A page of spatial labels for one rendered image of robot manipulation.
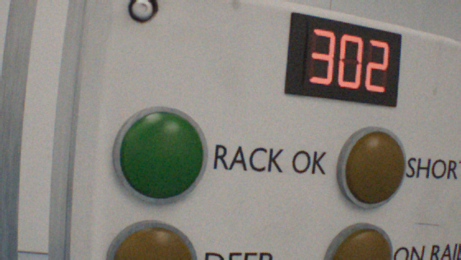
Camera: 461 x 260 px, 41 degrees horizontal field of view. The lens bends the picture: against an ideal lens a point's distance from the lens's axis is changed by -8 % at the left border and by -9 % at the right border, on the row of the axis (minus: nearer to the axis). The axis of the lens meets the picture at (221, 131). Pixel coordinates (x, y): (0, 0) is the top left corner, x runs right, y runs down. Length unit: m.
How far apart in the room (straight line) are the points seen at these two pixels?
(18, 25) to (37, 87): 2.37
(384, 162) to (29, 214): 3.60
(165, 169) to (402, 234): 0.10
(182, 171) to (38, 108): 3.53
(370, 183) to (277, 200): 0.04
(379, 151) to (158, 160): 0.08
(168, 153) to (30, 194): 3.58
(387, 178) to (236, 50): 0.07
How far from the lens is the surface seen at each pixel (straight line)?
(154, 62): 0.20
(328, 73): 0.23
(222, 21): 0.21
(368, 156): 0.23
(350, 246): 0.24
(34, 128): 3.73
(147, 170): 0.20
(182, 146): 0.20
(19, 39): 1.36
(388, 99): 0.24
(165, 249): 0.20
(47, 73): 3.72
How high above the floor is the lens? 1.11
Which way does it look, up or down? 3 degrees down
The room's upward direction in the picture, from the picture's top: 6 degrees clockwise
